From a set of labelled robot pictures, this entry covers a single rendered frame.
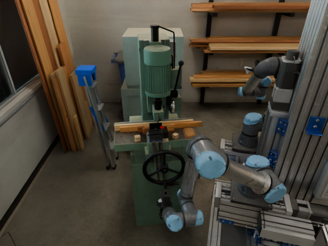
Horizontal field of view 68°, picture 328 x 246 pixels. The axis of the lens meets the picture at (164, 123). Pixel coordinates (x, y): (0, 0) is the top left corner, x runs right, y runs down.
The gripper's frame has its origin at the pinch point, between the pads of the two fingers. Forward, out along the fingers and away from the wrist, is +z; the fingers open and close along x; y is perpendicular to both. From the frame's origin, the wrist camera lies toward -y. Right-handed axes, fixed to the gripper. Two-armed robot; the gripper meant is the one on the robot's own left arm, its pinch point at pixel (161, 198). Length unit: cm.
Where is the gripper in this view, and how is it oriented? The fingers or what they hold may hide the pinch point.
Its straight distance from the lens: 158.7
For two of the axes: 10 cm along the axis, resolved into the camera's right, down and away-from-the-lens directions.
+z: -2.0, 0.1, 9.8
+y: 0.4, 10.0, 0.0
